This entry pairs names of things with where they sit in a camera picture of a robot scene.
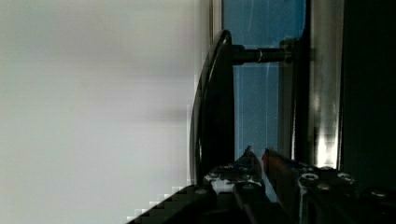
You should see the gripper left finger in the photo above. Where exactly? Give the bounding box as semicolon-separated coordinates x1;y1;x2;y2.
203;146;265;193

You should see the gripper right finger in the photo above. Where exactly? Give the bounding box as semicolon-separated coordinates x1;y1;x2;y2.
262;148;312;218

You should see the black silver toaster oven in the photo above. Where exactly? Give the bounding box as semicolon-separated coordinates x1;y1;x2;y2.
190;0;396;197

